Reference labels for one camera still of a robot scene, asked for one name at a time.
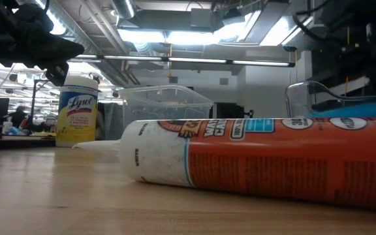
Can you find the black equipment box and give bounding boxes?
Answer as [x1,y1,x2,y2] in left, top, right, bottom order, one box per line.
[212,101,254,119]

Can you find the orange brown caulk tube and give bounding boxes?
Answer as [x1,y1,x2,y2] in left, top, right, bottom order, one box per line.
[72,117,376,213]

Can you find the large clear plastic bin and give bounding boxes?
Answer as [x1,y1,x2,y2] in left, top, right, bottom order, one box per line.
[117,84,215,141]

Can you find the black metal table frame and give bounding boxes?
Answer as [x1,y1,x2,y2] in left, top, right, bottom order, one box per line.
[0,134,58,151]

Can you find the silver ventilation duct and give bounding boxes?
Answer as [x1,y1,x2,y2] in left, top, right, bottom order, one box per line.
[109,0,137,20]

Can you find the person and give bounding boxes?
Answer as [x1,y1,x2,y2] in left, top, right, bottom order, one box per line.
[10,104,29,131]

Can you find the small clear plastic bin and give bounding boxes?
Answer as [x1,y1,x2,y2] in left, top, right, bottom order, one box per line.
[284,80,376,119]

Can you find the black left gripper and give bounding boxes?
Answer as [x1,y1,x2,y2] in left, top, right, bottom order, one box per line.
[0,0,85,87]

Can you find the LED light bar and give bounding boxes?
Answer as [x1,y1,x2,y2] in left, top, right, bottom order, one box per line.
[67,45,297,69]

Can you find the Lysol wipes canister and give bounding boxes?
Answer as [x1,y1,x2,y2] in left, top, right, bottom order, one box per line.
[55,75,100,148]

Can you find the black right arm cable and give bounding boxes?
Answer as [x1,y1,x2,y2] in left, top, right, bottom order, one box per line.
[292,9,328,43]

